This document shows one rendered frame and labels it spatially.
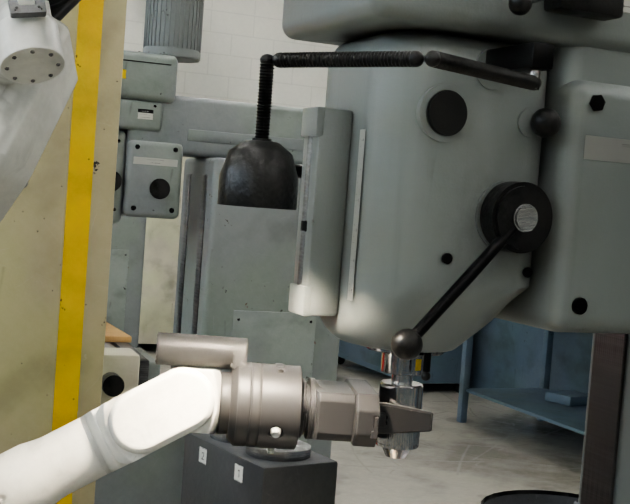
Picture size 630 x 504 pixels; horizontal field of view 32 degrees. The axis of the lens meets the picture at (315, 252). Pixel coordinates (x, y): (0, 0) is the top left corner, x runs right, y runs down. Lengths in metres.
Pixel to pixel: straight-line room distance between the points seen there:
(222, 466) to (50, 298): 1.34
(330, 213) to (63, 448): 0.36
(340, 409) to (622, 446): 0.47
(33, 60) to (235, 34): 9.54
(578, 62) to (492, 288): 0.24
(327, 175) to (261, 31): 9.70
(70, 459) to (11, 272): 1.67
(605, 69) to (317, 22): 0.30
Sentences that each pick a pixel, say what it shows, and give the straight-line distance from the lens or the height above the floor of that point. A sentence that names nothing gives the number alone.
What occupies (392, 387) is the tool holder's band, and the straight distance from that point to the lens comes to 1.18.
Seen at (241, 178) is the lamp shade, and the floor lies 1.47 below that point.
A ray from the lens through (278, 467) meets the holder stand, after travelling 1.48.
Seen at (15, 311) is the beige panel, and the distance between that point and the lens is 2.81.
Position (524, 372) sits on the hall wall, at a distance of 8.38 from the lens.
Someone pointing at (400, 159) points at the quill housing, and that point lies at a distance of 1.08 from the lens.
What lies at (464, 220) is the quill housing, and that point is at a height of 1.45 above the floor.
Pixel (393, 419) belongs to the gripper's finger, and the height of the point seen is 1.24.
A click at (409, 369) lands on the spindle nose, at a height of 1.29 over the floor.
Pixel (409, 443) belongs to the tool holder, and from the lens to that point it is 1.19.
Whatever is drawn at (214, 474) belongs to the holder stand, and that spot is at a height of 1.06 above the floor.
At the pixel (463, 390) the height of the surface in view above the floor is 0.22.
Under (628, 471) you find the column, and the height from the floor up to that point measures 1.14.
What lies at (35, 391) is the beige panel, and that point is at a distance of 2.85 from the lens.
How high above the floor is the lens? 1.46
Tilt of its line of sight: 3 degrees down
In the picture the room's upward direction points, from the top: 4 degrees clockwise
